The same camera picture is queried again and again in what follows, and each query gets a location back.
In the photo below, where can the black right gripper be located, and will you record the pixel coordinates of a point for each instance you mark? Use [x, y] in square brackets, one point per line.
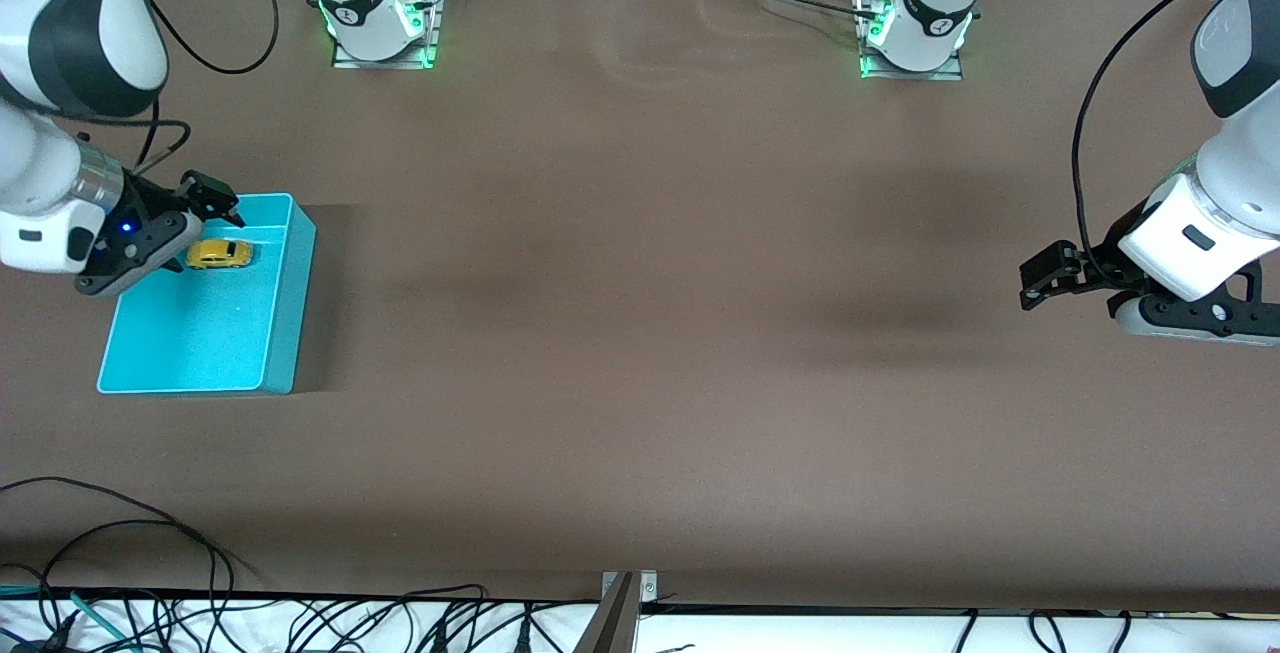
[146, 204]

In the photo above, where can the small metal bracket plate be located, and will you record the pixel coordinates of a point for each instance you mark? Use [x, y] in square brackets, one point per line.
[648, 588]

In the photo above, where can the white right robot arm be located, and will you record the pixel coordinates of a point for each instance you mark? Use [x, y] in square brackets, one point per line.
[60, 33]

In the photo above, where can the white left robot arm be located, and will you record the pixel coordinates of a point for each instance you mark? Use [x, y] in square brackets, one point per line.
[1230, 203]

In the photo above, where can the aluminium profile bar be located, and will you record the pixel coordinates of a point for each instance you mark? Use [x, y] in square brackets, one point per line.
[610, 628]

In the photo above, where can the black power plug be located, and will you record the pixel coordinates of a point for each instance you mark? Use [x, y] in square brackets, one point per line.
[522, 636]
[438, 639]

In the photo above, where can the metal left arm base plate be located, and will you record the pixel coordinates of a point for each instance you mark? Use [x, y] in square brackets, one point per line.
[950, 75]

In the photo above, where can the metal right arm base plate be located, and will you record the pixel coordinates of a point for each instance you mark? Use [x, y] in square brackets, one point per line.
[432, 33]

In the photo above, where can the teal plastic bin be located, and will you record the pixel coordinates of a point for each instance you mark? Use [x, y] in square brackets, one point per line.
[200, 333]

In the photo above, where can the yellow beetle toy car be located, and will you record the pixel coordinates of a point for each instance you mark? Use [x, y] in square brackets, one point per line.
[220, 254]

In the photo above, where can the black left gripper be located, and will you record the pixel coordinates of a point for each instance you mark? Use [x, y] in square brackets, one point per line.
[1108, 264]

